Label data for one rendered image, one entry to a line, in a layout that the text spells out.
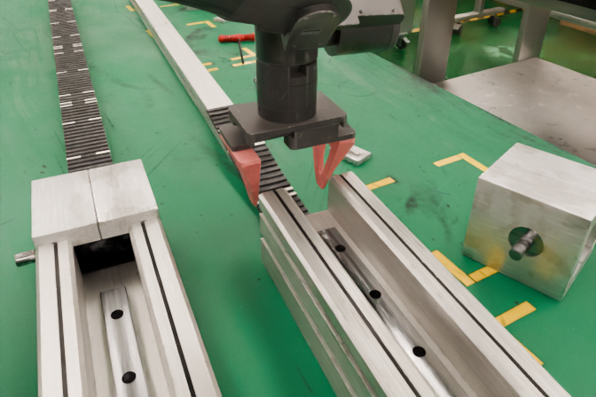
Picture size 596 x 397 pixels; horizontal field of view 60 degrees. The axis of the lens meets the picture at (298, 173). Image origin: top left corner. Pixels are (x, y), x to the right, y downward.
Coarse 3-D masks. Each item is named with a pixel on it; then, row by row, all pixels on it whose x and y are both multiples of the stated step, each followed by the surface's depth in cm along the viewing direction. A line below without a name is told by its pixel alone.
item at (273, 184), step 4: (284, 176) 63; (268, 180) 62; (272, 180) 62; (276, 180) 62; (280, 180) 62; (284, 180) 63; (260, 184) 62; (264, 184) 62; (268, 184) 62; (272, 184) 62; (276, 184) 62; (280, 184) 62; (284, 184) 62; (288, 184) 62; (260, 188) 61; (264, 188) 61; (268, 188) 61; (272, 188) 61; (276, 188) 62; (284, 188) 62; (260, 192) 61
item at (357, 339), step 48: (336, 192) 50; (288, 240) 43; (336, 240) 47; (384, 240) 43; (288, 288) 46; (336, 288) 38; (384, 288) 43; (432, 288) 38; (336, 336) 37; (384, 336) 34; (432, 336) 39; (480, 336) 34; (336, 384) 39; (384, 384) 31; (432, 384) 34; (480, 384) 35; (528, 384) 31
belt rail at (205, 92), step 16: (144, 0) 127; (144, 16) 118; (160, 16) 115; (160, 32) 106; (176, 32) 106; (160, 48) 106; (176, 48) 98; (176, 64) 92; (192, 64) 91; (192, 80) 85; (208, 80) 85; (192, 96) 84; (208, 96) 80; (224, 96) 80
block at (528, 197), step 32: (512, 160) 51; (544, 160) 51; (480, 192) 49; (512, 192) 47; (544, 192) 46; (576, 192) 46; (480, 224) 51; (512, 224) 48; (544, 224) 46; (576, 224) 44; (480, 256) 52; (512, 256) 47; (544, 256) 47; (576, 256) 45; (544, 288) 49
